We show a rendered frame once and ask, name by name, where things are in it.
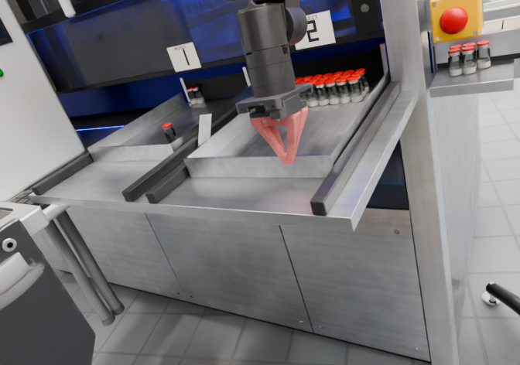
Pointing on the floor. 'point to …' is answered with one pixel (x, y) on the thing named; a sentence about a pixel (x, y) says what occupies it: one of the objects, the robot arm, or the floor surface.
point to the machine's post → (421, 157)
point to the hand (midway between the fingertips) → (287, 158)
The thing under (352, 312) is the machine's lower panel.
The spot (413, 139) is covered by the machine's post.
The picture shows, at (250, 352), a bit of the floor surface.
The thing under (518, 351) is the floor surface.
